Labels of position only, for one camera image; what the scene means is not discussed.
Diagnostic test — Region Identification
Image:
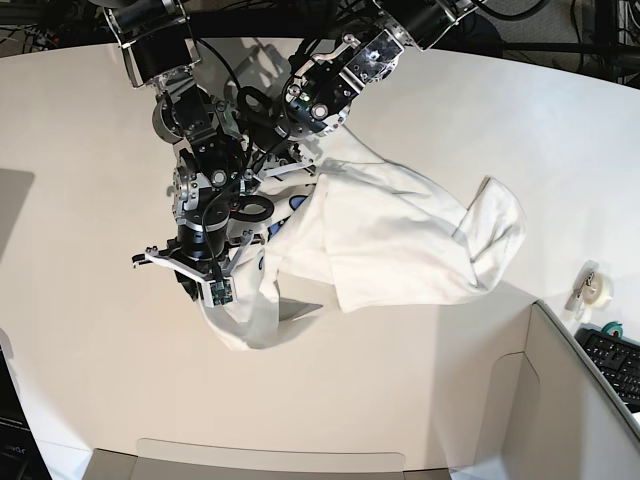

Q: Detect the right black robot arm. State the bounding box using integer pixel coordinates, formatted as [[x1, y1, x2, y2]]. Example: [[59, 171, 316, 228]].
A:
[[98, 0, 274, 307]]

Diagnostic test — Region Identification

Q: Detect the white t-shirt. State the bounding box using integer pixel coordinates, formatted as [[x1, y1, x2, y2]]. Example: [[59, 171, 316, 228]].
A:
[[202, 129, 526, 350]]

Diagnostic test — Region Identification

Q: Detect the beige cardboard side panel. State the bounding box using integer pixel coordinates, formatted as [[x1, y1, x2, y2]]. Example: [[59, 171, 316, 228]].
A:
[[440, 301, 639, 479]]

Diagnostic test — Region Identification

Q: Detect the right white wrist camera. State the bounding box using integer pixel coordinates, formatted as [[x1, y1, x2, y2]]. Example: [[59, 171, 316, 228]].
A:
[[200, 277, 236, 308]]

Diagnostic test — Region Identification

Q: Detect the white tape dispenser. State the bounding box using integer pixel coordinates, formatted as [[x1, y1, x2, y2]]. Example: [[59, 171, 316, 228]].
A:
[[564, 260, 614, 323]]

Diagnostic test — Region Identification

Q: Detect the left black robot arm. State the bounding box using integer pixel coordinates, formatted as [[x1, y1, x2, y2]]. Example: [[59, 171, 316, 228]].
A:
[[237, 1, 479, 178]]

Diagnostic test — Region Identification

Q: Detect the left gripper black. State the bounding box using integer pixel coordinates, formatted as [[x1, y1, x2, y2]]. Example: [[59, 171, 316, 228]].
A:
[[239, 137, 316, 183]]

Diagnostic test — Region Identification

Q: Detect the green tape roll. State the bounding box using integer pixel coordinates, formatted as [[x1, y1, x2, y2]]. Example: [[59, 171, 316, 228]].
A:
[[601, 321, 623, 338]]

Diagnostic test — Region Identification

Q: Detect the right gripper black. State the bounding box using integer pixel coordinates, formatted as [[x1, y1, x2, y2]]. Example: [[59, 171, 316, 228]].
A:
[[132, 229, 265, 300]]

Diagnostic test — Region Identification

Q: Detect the black computer keyboard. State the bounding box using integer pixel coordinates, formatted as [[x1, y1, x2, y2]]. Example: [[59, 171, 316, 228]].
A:
[[575, 328, 640, 413]]

